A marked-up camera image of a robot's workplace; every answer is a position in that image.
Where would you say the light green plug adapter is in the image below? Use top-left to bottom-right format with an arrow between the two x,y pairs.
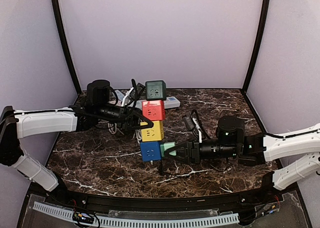
160,142 -> 176,158

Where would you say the red cube socket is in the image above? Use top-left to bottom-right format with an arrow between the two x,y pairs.
142,100 -> 165,121

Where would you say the yellow cube socket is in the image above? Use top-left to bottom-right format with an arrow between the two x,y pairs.
141,121 -> 165,142

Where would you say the blue cube socket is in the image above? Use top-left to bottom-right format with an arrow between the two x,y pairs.
140,141 -> 162,162

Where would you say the dark green cube socket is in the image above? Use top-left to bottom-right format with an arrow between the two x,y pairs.
145,80 -> 167,101

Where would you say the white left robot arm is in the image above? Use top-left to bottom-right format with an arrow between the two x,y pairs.
0,105 -> 153,192

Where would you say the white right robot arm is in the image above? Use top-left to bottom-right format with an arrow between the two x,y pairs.
164,124 -> 320,190

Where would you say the small blue-white power strip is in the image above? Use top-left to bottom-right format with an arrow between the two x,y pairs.
115,90 -> 125,103

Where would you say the long white power strip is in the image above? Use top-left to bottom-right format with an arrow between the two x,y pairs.
136,96 -> 181,109

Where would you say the white coiled cable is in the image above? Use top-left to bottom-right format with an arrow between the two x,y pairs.
107,122 -> 143,145

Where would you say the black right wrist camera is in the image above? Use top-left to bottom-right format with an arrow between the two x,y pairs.
215,116 -> 245,146

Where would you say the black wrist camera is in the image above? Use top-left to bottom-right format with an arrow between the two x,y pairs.
215,116 -> 245,146
86,80 -> 110,106

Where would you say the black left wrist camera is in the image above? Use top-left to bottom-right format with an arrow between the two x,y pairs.
86,80 -> 110,106

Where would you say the black front rail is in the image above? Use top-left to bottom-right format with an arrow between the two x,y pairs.
46,186 -> 280,213

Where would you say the white slotted cable duct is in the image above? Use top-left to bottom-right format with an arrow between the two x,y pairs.
33,201 -> 239,228

